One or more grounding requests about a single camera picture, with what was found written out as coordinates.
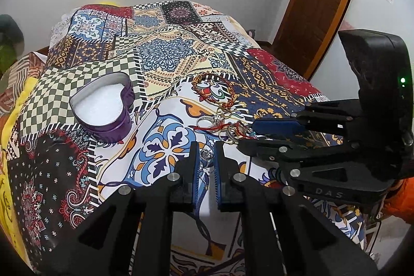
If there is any small silver charm pendant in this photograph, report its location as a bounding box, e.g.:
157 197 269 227
200 148 214 163

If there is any purple heart-shaped jewelry box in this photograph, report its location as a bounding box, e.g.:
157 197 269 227
69 71 135 144

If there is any yellow fleece blanket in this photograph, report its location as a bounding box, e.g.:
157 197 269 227
1 77 38 269

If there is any brown wooden door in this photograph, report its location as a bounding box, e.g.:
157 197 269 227
272 0 350 80

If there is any colourful patchwork bedspread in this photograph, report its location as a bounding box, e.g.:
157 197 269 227
1 1 365 275

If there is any striped brown orange blanket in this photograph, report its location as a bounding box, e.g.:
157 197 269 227
1 52 46 116

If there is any green patterned box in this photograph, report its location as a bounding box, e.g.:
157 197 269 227
0 43 17 73

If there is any dark green round cushion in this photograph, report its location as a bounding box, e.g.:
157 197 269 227
0 14 25 55

